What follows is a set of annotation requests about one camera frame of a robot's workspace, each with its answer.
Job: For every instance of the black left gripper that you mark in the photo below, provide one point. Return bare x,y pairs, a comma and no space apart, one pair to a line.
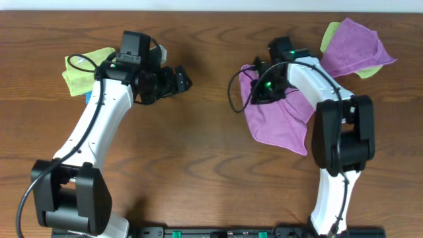
173,83

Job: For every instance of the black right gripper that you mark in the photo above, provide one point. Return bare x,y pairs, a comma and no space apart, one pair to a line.
257,97

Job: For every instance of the purple microfiber cloth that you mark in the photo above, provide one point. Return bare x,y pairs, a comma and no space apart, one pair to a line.
282,123

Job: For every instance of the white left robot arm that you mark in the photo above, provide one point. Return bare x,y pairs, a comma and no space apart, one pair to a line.
69,191

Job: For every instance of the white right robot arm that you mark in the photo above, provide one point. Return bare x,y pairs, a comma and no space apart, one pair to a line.
343,134

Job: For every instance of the light green cloth under purple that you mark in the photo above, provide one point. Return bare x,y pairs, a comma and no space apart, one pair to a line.
327,37

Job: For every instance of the blue folded cloth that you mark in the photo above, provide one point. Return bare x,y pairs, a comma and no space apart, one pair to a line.
87,97

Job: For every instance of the yellow-green folded cloth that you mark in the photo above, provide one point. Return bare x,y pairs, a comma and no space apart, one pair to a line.
80,82

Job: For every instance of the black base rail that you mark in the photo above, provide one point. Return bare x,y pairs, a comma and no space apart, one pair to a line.
277,232

